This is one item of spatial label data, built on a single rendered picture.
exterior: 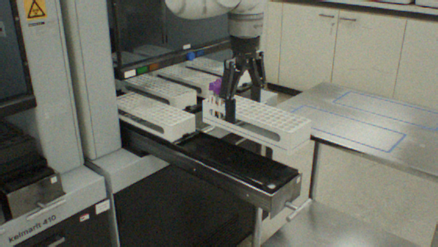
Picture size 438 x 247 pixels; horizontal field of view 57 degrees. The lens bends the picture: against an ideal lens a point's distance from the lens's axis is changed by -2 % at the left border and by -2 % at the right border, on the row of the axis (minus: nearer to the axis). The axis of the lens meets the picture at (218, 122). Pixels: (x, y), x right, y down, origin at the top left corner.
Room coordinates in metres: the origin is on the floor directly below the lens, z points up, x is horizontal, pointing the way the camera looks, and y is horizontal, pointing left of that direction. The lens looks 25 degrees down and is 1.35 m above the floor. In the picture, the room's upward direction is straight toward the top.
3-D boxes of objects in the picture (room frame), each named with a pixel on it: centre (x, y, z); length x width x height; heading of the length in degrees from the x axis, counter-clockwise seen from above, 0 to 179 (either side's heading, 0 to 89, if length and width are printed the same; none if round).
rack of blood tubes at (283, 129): (1.01, -0.10, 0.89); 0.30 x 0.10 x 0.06; 48
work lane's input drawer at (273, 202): (1.04, 0.07, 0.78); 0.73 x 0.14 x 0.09; 49
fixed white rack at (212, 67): (1.60, 0.01, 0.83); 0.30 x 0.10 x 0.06; 49
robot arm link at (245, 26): (1.04, -0.07, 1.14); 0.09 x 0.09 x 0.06
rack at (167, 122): (1.16, 0.21, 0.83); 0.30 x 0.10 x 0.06; 49
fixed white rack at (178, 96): (1.37, 0.22, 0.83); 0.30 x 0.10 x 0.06; 49
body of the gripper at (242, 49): (1.04, -0.07, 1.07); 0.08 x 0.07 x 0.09; 138
